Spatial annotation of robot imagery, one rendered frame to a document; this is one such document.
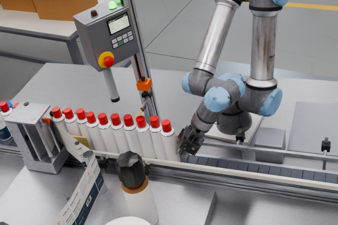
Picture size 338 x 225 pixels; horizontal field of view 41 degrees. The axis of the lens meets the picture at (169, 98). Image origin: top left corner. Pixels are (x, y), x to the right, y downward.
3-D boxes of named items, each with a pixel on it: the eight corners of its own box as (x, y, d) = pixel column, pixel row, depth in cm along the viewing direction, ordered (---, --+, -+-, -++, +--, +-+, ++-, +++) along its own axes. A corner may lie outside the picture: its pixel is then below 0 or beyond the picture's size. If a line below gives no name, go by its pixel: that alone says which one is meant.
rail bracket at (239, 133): (235, 170, 170) (232, 139, 160) (239, 156, 175) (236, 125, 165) (243, 172, 169) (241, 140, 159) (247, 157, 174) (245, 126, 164)
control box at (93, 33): (87, 63, 160) (71, 15, 149) (126, 43, 167) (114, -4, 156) (100, 74, 153) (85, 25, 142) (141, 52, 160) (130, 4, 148)
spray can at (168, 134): (166, 167, 170) (157, 127, 157) (168, 157, 174) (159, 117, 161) (180, 166, 169) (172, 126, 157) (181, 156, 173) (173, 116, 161)
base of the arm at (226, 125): (210, 130, 187) (206, 112, 182) (225, 109, 197) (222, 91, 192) (244, 138, 180) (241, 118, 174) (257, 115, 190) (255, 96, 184)
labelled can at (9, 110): (12, 142, 196) (-7, 106, 184) (18, 134, 200) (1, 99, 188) (21, 143, 194) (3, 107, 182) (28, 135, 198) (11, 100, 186)
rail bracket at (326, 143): (318, 182, 159) (320, 149, 149) (320, 167, 164) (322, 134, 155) (328, 183, 158) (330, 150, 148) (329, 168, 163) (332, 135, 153)
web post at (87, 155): (93, 193, 165) (79, 157, 154) (98, 184, 169) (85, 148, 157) (104, 195, 164) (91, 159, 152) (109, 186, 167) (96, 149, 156)
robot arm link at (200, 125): (199, 102, 152) (221, 113, 152) (194, 111, 155) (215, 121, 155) (193, 117, 146) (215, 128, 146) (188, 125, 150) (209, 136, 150)
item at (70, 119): (74, 151, 185) (59, 114, 172) (77, 143, 189) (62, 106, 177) (86, 151, 184) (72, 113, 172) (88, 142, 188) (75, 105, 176)
